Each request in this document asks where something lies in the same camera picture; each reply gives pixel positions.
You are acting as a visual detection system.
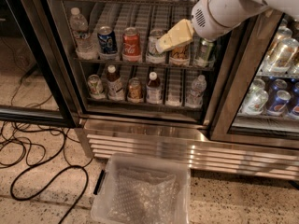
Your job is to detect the clear water bottle shelf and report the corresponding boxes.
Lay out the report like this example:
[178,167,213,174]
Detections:
[69,7,98,60]
[185,75,206,108]

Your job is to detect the white green cans behind glass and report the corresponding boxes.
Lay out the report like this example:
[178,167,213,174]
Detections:
[241,78,268,115]

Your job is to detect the blue pepsi can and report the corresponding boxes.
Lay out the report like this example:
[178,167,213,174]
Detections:
[97,26,118,60]

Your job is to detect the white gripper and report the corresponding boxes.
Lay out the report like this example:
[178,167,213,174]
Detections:
[155,0,268,53]

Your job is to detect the silver cans behind glass upper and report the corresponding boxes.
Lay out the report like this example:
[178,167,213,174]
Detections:
[262,19,299,74]

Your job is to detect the stainless steel glass-door fridge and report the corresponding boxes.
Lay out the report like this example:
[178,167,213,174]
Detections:
[41,0,299,179]

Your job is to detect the gold can lower shelf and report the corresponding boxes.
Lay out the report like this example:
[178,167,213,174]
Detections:
[127,77,143,103]

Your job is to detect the brown tea bottle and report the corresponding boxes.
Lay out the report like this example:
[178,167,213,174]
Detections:
[146,72,162,105]
[107,65,124,101]

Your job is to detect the orange gold soda can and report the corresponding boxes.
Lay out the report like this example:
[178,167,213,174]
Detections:
[169,45,190,65]

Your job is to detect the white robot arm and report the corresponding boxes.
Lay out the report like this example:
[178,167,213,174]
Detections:
[155,0,299,53]

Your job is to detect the clear water bottle lower shelf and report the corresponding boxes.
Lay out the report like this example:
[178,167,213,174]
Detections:
[185,75,206,108]

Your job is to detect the open fridge door left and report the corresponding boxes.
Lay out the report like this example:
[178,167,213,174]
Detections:
[0,0,78,128]

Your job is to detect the white green can lower shelf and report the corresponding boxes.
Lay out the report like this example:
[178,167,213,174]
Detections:
[87,75,105,100]

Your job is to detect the blue pepsi cans behind glass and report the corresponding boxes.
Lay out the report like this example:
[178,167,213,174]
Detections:
[266,79,299,119]

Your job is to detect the brown tea bottle right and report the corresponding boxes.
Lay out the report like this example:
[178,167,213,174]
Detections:
[146,72,162,105]

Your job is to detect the white green soda can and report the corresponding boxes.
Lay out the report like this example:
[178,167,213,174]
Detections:
[146,29,166,64]

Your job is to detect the red coca-cola can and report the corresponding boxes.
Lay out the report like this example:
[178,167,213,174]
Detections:
[122,27,141,62]

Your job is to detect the thin black floor cables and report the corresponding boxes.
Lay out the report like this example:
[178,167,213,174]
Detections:
[0,37,93,170]

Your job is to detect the clear plastic storage bin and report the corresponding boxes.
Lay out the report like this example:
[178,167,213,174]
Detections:
[91,153,191,224]

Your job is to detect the brown tea bottle left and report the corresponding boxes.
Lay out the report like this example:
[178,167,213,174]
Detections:
[107,65,124,101]

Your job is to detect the clear water bottle middle shelf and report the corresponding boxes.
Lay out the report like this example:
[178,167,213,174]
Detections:
[69,7,98,60]

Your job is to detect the bubble wrap sheet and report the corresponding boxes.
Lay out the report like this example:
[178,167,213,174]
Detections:
[108,169,178,224]

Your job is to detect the closed glass fridge door right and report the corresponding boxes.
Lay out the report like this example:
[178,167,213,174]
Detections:
[210,10,299,149]

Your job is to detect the thick black floor cable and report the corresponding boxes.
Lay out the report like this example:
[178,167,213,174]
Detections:
[9,164,90,224]

